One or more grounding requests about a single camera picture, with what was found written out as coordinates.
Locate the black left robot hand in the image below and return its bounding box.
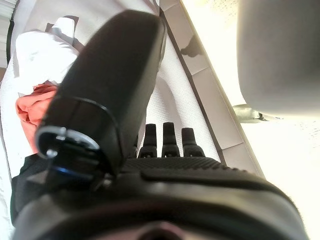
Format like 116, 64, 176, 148
12, 9, 311, 240

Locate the white garment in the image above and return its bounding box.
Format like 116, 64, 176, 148
13, 16, 83, 85

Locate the bed with beige cover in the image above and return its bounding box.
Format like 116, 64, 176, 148
0, 0, 221, 240

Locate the red garment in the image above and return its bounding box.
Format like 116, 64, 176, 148
14, 83, 61, 154

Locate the black garment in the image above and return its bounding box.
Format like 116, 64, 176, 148
9, 154, 51, 226

